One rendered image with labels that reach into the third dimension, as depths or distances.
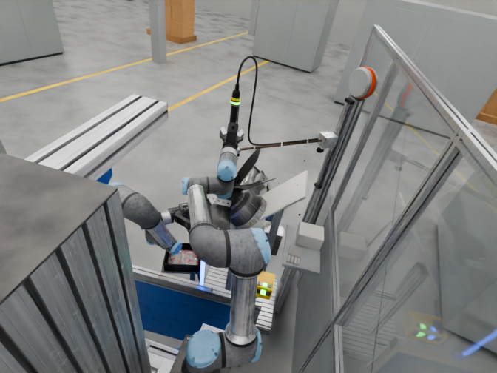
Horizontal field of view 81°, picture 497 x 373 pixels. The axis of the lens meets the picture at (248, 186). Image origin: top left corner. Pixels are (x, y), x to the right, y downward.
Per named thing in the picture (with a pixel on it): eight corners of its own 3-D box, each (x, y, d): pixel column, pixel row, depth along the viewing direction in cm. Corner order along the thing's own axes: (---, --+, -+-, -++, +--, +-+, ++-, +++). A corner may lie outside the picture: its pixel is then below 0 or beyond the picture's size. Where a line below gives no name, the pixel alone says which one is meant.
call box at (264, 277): (271, 285, 157) (275, 273, 150) (268, 302, 149) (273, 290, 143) (242, 277, 158) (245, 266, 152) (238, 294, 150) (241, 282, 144)
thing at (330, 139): (329, 142, 180) (333, 129, 174) (336, 148, 175) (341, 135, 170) (316, 143, 176) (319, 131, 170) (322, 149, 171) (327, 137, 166)
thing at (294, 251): (302, 249, 194) (302, 247, 192) (298, 267, 182) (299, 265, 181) (289, 245, 195) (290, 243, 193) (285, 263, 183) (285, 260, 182)
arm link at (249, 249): (216, 348, 114) (220, 223, 95) (253, 342, 118) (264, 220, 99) (221, 377, 103) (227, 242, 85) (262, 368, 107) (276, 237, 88)
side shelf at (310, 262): (319, 234, 211) (320, 232, 209) (319, 276, 183) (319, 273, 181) (286, 226, 212) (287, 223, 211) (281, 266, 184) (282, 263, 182)
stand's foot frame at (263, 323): (276, 285, 269) (277, 280, 264) (268, 334, 233) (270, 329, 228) (211, 268, 273) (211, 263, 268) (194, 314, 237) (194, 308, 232)
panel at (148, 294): (238, 355, 207) (253, 308, 166) (238, 356, 206) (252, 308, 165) (129, 324, 212) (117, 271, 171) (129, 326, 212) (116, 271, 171)
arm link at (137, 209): (157, 200, 117) (186, 243, 159) (137, 188, 120) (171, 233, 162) (138, 223, 112) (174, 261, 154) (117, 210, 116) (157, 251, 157)
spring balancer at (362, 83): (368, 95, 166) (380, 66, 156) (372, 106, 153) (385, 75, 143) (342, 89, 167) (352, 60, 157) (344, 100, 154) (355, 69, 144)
